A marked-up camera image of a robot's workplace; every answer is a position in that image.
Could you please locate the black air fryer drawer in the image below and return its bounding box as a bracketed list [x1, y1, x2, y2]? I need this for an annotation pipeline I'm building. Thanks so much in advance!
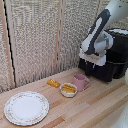
[77, 57, 118, 83]

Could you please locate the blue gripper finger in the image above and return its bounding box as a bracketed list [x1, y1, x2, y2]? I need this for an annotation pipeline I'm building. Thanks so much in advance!
[84, 63, 89, 72]
[90, 64, 96, 72]

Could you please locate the small white bowl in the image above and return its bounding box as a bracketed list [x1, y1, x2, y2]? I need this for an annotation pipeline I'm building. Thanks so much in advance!
[59, 82, 78, 99]

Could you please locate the white floral rim plate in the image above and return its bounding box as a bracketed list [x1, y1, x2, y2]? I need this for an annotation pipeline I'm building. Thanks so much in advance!
[3, 90, 51, 127]

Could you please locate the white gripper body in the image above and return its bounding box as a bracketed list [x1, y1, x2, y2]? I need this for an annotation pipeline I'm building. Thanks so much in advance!
[78, 48, 107, 67]

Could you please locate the yellow food in bowl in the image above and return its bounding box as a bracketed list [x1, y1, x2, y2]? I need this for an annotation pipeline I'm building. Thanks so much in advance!
[61, 84, 77, 94]

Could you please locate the pink mug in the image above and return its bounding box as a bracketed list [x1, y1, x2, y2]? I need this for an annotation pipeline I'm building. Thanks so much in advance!
[72, 73, 91, 92]

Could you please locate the yellow food piece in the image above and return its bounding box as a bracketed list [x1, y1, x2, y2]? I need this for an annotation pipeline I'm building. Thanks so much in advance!
[46, 78, 62, 89]

